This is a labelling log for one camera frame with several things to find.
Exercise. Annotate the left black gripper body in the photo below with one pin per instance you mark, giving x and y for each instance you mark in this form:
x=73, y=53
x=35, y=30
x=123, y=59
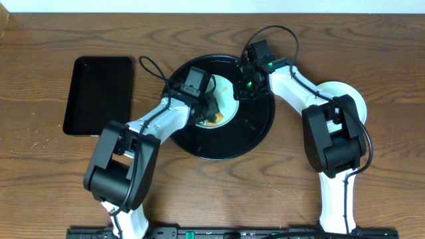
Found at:
x=204, y=108

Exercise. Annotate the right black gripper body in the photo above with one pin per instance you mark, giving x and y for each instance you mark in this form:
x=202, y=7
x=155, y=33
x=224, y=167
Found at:
x=248, y=89

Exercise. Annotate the yellow green scrub sponge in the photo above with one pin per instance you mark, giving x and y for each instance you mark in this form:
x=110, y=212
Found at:
x=214, y=119

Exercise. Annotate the mint green plate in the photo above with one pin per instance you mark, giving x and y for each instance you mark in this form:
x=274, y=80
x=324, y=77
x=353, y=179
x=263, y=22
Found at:
x=227, y=105
x=336, y=88

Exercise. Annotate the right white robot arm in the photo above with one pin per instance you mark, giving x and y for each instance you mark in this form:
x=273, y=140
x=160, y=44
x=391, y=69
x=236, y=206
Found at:
x=333, y=116

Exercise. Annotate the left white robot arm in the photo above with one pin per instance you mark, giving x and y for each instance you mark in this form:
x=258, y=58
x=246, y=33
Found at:
x=121, y=169

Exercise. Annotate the black round tray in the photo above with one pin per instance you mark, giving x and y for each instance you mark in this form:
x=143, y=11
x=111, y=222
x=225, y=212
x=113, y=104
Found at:
x=242, y=133

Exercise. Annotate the black rectangular tray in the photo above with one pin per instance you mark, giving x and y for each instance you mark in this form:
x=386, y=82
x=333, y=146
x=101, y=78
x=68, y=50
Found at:
x=100, y=91

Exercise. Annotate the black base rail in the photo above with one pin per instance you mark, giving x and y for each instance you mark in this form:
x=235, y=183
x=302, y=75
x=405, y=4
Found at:
x=193, y=233

